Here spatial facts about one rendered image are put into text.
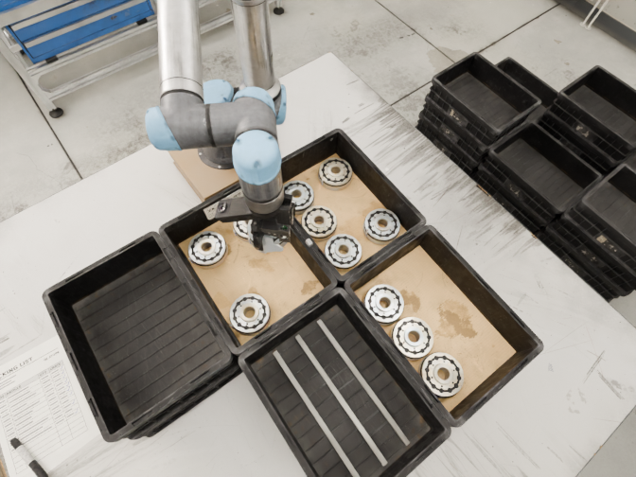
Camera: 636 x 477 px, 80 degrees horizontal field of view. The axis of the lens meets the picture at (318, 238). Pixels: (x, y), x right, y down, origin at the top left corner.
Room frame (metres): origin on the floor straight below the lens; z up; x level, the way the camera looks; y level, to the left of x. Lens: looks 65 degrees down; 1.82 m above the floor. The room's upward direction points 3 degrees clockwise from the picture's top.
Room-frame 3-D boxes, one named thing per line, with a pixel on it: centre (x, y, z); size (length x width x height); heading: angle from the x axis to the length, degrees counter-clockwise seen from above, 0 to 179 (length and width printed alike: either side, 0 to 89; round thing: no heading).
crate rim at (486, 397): (0.24, -0.30, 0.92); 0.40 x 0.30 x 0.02; 39
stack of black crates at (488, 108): (1.37, -0.71, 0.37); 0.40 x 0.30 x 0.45; 41
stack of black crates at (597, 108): (1.32, -1.28, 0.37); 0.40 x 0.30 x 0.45; 41
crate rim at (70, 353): (0.18, 0.41, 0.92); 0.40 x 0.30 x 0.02; 39
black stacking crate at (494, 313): (0.24, -0.30, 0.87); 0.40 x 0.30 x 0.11; 39
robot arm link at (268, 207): (0.38, 0.11, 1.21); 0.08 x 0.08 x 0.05
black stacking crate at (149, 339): (0.18, 0.41, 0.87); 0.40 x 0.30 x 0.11; 39
